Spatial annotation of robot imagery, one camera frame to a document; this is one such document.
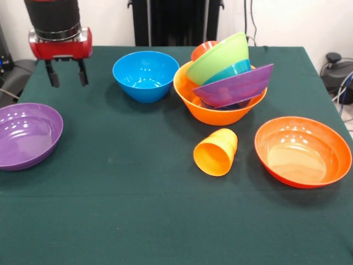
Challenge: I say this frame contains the green bowl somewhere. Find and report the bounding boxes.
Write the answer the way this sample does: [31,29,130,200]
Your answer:
[185,31,250,86]

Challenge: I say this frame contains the red shallow bowl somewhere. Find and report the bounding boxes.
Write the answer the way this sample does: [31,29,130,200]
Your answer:
[254,116,353,189]

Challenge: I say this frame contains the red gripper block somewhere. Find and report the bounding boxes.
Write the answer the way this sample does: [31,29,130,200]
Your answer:
[28,26,93,88]

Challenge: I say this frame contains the purple bowl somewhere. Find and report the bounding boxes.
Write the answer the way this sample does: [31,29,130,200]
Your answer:
[192,63,275,109]
[0,102,64,172]

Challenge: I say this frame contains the black equipment box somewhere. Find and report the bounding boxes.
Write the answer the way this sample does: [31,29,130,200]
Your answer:
[0,24,14,74]

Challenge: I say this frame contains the small translucent blue bowl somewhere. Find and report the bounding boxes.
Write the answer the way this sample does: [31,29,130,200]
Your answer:
[202,58,252,86]
[200,98,252,112]

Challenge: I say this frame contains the orange cup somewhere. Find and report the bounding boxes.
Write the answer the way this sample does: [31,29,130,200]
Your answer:
[193,128,238,177]

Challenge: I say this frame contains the red cup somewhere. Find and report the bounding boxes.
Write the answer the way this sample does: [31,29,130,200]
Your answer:
[190,40,220,62]

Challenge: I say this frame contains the tangled floor cables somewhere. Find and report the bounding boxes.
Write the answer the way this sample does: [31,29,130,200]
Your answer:
[330,70,353,116]

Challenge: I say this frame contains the large orange bowl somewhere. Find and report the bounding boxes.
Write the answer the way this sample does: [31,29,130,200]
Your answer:
[173,60,268,126]

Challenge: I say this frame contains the dark green tablecloth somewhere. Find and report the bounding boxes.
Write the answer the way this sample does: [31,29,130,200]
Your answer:
[0,45,353,265]

